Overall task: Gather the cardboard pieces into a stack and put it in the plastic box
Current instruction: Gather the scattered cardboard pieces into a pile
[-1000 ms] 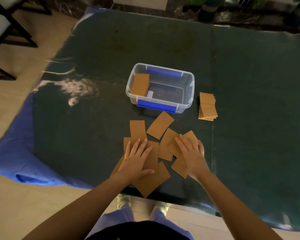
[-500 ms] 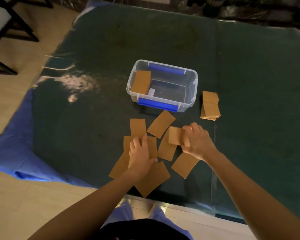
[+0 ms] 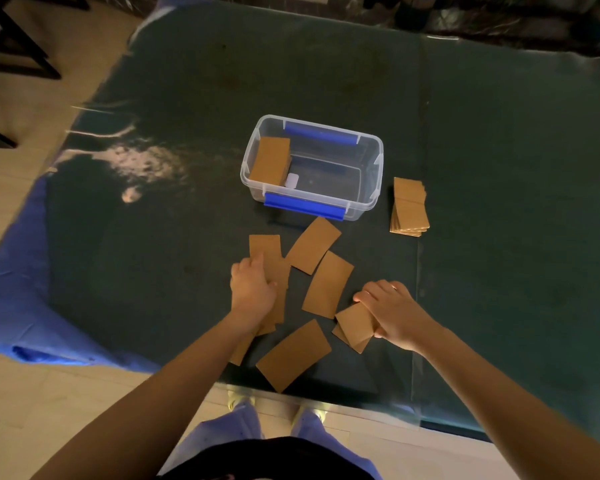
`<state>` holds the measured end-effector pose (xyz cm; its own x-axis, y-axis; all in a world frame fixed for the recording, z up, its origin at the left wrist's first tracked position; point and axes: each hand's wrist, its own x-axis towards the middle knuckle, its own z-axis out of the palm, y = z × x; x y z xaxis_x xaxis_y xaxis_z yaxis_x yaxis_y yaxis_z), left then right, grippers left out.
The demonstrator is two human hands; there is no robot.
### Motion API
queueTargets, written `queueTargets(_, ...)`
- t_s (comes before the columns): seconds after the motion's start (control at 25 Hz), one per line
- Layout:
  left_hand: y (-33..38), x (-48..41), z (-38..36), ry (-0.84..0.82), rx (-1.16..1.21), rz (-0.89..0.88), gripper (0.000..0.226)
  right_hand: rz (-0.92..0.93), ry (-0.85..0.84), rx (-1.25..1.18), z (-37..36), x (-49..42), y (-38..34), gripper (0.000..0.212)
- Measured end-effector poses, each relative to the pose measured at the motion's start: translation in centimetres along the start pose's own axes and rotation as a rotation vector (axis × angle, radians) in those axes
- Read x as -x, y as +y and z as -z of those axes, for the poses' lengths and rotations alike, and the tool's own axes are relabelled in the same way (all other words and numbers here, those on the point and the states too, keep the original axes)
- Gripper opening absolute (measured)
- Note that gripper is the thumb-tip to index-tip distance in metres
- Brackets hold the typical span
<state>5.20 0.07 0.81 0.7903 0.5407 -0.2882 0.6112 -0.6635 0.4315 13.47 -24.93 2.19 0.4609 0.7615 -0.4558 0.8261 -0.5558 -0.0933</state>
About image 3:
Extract person's right hand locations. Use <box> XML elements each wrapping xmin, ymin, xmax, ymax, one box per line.
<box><xmin>352</xmin><ymin>280</ymin><xmax>439</xmax><ymax>352</ymax></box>

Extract person's left hand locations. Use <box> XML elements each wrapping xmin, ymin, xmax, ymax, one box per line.
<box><xmin>230</xmin><ymin>252</ymin><xmax>279</xmax><ymax>326</ymax></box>

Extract brown cardboard card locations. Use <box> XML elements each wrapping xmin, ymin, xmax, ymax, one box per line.
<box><xmin>264</xmin><ymin>257</ymin><xmax>292</xmax><ymax>326</ymax></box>
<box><xmin>334</xmin><ymin>302</ymin><xmax>380</xmax><ymax>348</ymax></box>

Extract person's right forearm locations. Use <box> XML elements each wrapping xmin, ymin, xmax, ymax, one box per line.
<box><xmin>414</xmin><ymin>320</ymin><xmax>600</xmax><ymax>480</ymax></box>

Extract person's left forearm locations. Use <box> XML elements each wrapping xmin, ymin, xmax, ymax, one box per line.
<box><xmin>30</xmin><ymin>310</ymin><xmax>262</xmax><ymax>480</ymax></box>

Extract loose pile of brown cards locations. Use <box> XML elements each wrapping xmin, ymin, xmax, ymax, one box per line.
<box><xmin>228</xmin><ymin>216</ymin><xmax>372</xmax><ymax>394</ymax></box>

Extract stack of brown cards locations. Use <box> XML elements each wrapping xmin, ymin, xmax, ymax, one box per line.
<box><xmin>249</xmin><ymin>136</ymin><xmax>292</xmax><ymax>188</ymax></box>
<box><xmin>389</xmin><ymin>177</ymin><xmax>431</xmax><ymax>238</ymax></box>

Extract clear storage bin blue latches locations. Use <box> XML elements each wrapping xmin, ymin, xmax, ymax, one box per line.
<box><xmin>240</xmin><ymin>114</ymin><xmax>384</xmax><ymax>222</ymax></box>

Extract light blue trousers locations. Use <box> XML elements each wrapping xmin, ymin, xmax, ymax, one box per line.
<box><xmin>159</xmin><ymin>401</ymin><xmax>383</xmax><ymax>480</ymax></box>

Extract black shirt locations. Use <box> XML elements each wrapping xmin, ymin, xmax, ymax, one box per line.
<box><xmin>155</xmin><ymin>437</ymin><xmax>372</xmax><ymax>480</ymax></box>

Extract dark green table cloth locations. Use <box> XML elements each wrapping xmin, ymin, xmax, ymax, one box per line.
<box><xmin>44</xmin><ymin>0</ymin><xmax>600</xmax><ymax>445</ymax></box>

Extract blue cloth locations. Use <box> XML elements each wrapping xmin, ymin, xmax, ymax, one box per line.
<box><xmin>0</xmin><ymin>172</ymin><xmax>162</xmax><ymax>374</ymax></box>

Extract black wooden chair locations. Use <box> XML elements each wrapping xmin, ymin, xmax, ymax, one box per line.
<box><xmin>0</xmin><ymin>0</ymin><xmax>92</xmax><ymax>149</ymax></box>

